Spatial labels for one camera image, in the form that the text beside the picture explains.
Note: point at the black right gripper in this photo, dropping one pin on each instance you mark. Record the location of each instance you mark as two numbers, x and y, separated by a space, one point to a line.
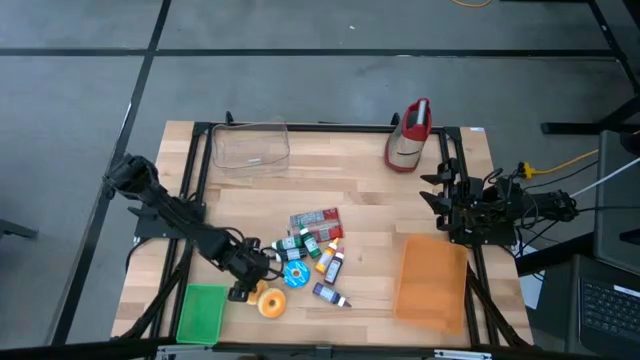
462 205

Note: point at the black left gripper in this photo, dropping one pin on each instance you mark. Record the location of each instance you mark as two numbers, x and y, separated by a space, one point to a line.
247 262

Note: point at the tan toy donut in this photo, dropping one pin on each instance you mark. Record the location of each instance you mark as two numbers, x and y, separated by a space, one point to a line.
260 289

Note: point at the yellow toy donut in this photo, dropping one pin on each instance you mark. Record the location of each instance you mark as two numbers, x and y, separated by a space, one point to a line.
264 306

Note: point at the blue frosted toy donut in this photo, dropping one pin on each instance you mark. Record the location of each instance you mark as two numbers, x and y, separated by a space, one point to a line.
290 280

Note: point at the dark teal ink bottle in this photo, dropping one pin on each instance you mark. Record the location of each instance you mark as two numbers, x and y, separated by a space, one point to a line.
294 254

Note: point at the green ink bottle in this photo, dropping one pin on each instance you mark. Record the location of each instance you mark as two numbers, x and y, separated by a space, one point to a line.
289 243

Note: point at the green capped white tube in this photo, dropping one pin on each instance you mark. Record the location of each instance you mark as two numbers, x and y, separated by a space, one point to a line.
311 244

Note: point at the purple ink bottle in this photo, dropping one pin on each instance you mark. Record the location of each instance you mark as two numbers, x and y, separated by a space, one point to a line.
327 294

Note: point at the yellow ink bottle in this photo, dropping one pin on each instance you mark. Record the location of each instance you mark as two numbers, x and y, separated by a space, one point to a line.
326 256

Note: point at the red grey blister pack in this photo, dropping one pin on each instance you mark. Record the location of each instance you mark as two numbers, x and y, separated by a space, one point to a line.
315 217
325 232

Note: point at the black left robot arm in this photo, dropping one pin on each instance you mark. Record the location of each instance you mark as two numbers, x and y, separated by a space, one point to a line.
165 202

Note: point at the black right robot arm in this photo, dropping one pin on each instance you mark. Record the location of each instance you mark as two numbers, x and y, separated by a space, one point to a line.
505 205

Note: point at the green plastic basket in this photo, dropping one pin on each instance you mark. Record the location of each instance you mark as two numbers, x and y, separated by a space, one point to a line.
201 314

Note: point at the red and grey shoe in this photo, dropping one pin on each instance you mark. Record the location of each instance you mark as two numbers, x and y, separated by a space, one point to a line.
407 145

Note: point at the silver aluminium bar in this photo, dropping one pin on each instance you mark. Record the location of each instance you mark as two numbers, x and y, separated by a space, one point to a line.
462 354
185 350

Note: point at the orange plastic bin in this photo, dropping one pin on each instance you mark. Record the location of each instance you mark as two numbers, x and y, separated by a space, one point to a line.
430 285

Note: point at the clear plastic bin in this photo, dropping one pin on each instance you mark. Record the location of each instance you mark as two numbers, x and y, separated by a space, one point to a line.
250 161

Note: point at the black desk leg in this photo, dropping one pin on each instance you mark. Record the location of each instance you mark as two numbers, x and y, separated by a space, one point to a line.
575 127

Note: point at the grey cabinet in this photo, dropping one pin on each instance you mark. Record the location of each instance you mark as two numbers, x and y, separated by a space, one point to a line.
617 200

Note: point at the black laptop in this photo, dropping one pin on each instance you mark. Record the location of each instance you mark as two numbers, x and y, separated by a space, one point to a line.
610 310

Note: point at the black stand foot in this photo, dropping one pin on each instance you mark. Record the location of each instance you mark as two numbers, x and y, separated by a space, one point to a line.
17 230

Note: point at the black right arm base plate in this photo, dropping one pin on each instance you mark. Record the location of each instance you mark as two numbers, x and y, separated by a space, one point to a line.
492 237

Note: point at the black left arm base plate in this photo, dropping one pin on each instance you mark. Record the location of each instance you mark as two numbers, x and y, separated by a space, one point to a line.
150 227

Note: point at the black aluminium table frame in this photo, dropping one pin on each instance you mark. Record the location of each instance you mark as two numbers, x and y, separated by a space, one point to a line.
325 127

